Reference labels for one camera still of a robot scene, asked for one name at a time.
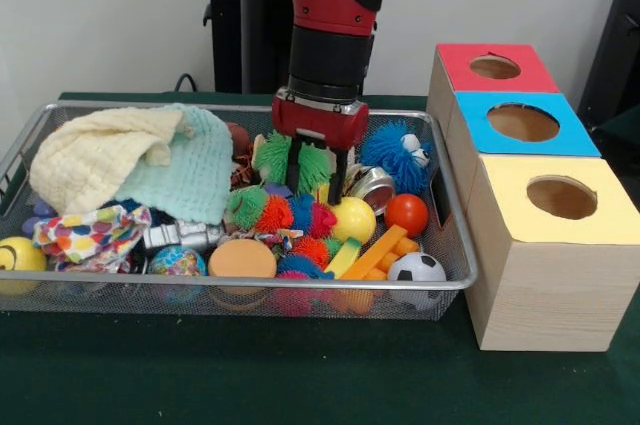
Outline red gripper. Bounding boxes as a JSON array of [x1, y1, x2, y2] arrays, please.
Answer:
[[271, 86, 370, 206]]

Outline green puffer toy with eyes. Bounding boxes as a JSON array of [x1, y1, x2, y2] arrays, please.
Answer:
[[252, 130, 335, 195]]

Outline mint green cloth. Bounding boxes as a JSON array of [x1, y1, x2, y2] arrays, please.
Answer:
[[113, 103, 234, 226]]

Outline cream muslin cloth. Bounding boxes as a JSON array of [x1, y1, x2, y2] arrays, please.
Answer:
[[29, 107, 185, 217]]

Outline white polka dot cloth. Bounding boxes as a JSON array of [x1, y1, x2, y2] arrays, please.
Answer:
[[32, 204, 153, 274]]

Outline shallow metal mesh bin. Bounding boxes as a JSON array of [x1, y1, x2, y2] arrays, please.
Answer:
[[0, 99, 479, 322]]

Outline wooden box with three holes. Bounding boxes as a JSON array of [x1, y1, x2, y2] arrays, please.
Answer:
[[426, 42, 640, 352]]

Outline plain yellow ball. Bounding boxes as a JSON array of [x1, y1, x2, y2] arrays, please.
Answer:
[[332, 197, 378, 245]]

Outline large blue puffer ball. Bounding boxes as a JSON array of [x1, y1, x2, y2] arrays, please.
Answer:
[[359, 119, 435, 195]]

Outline red ball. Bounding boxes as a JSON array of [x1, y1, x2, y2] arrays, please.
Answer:
[[383, 193, 430, 239]]

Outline orange foam disc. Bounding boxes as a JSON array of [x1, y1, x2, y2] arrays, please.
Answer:
[[208, 238, 278, 279]]

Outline small soccer ball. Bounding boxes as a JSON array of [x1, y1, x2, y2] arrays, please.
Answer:
[[386, 252, 447, 286]]

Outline multicoloured globe ball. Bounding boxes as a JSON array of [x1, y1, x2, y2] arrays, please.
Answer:
[[148, 244, 208, 277]]

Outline dark green table cloth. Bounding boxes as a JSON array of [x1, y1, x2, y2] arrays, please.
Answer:
[[588, 103, 640, 146], [0, 90, 640, 425]]

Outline yellow smiley ball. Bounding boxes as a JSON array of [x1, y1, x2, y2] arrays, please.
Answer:
[[0, 236, 48, 295]]

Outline black upright panel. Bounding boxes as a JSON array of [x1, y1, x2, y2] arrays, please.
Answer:
[[577, 0, 640, 131]]

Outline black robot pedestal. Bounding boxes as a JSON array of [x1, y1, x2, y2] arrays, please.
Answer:
[[202, 0, 404, 96]]

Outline black cable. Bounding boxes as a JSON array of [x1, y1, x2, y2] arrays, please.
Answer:
[[173, 73, 199, 94]]

